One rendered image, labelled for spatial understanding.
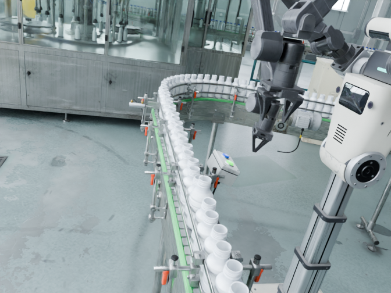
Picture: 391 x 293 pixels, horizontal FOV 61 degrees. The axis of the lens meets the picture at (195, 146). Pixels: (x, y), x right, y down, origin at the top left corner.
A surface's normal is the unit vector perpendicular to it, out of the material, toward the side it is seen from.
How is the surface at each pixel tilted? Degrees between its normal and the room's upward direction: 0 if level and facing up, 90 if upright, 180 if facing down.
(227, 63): 90
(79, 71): 90
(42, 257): 0
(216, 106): 90
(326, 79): 90
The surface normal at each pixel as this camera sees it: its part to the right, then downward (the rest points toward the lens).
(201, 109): 0.52, 0.40
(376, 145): 0.15, 0.59
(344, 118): -0.97, -0.07
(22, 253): 0.16, -0.90
